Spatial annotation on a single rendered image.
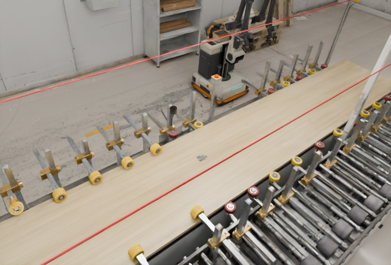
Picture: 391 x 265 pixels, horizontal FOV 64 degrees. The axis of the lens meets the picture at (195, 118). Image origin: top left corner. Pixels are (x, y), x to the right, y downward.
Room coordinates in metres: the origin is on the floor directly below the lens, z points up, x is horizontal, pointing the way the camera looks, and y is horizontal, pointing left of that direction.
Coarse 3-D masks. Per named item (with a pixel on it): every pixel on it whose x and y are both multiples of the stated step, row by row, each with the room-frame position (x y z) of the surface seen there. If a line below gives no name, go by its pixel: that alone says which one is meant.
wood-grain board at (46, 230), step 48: (288, 96) 2.71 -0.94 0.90; (336, 96) 2.80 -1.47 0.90; (192, 144) 1.86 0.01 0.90; (240, 144) 1.92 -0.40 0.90; (288, 144) 1.97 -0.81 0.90; (96, 192) 1.31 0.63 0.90; (144, 192) 1.34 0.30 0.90; (192, 192) 1.38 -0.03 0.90; (240, 192) 1.42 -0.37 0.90; (0, 240) 0.91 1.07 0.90; (48, 240) 0.94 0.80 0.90; (96, 240) 0.96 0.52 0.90; (144, 240) 0.99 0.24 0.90
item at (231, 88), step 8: (232, 72) 4.18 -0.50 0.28; (200, 80) 3.92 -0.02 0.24; (208, 80) 3.88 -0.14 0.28; (224, 80) 3.94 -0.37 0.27; (232, 80) 3.94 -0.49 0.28; (240, 80) 3.97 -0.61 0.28; (248, 80) 4.00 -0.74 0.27; (200, 88) 3.92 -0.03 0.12; (208, 88) 3.78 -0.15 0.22; (224, 88) 3.72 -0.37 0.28; (232, 88) 3.76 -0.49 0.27; (240, 88) 3.86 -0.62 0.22; (208, 96) 3.76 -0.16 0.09; (216, 96) 3.64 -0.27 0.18; (224, 96) 3.64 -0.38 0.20; (232, 96) 3.77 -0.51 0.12
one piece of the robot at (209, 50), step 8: (216, 24) 4.19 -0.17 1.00; (224, 24) 4.28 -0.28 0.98; (208, 32) 4.09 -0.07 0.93; (208, 40) 4.08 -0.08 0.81; (208, 48) 3.90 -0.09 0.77; (216, 48) 3.93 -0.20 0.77; (224, 48) 3.98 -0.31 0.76; (200, 56) 4.02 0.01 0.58; (208, 56) 3.89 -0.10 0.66; (216, 56) 3.94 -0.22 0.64; (200, 64) 4.00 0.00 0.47; (208, 64) 3.88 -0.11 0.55; (216, 64) 3.95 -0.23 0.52; (224, 64) 3.98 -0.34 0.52; (200, 72) 3.99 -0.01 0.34; (208, 72) 3.88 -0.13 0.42; (216, 72) 3.97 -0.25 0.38; (224, 72) 4.02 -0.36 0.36
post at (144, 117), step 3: (141, 114) 1.93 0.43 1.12; (144, 114) 1.92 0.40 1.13; (141, 117) 1.93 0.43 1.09; (144, 117) 1.91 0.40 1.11; (147, 117) 1.93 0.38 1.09; (144, 120) 1.91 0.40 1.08; (147, 120) 1.93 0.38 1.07; (144, 123) 1.91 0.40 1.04; (147, 123) 1.93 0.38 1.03; (144, 126) 1.91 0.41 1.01; (147, 126) 1.92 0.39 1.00; (144, 129) 1.91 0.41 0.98; (147, 135) 1.92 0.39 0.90; (144, 141) 1.91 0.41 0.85; (144, 144) 1.91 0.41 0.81; (147, 144) 1.92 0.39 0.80; (144, 147) 1.91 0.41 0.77; (147, 147) 1.92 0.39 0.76; (144, 150) 1.91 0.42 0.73; (147, 150) 1.92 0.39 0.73
